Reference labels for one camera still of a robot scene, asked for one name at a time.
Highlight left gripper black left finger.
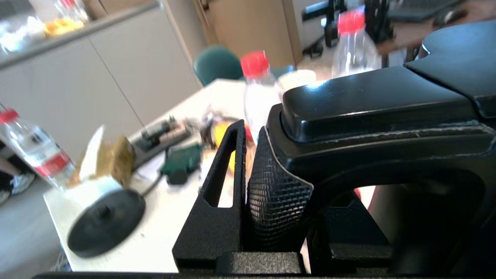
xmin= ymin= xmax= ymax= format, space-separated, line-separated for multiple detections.
xmin=172 ymin=119 xmax=247 ymax=272

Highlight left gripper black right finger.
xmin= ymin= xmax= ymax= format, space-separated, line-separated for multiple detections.
xmin=306 ymin=192 xmax=392 ymax=274

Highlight black electric kettle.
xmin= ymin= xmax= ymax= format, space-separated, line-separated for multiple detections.
xmin=247 ymin=19 xmax=496 ymax=279

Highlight dark green flat object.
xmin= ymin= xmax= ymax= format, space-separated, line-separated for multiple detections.
xmin=160 ymin=143 xmax=205 ymax=186

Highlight black round kettle base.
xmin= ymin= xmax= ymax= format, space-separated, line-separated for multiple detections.
xmin=67 ymin=189 xmax=146 ymax=259

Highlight grey black power strip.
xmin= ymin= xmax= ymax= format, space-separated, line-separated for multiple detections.
xmin=130 ymin=116 xmax=193 ymax=168

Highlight brown tissue box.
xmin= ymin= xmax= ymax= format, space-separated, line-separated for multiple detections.
xmin=79 ymin=124 xmax=136 ymax=188

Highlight clear plastic bottle red cap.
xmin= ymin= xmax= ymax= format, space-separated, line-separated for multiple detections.
xmin=240 ymin=50 xmax=285 ymax=144
xmin=54 ymin=0 xmax=90 ymax=24
xmin=331 ymin=9 xmax=382 ymax=78
xmin=0 ymin=108 xmax=76 ymax=192

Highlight green chair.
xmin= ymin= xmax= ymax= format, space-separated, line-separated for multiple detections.
xmin=193 ymin=45 xmax=295 ymax=86

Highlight grey sideboard cabinet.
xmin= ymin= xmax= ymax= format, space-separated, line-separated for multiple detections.
xmin=0 ymin=0 xmax=206 ymax=163

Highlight brown wooden door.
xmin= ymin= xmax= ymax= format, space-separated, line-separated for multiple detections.
xmin=201 ymin=0 xmax=305 ymax=67

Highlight black computer mouse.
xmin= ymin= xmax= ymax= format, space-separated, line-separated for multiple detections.
xmin=432 ymin=8 xmax=467 ymax=28

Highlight yellow rounded object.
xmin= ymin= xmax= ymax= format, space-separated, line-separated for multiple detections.
xmin=44 ymin=17 xmax=85 ymax=38

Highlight white plastic bag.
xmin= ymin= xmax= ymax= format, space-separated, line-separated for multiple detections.
xmin=0 ymin=15 xmax=46 ymax=53

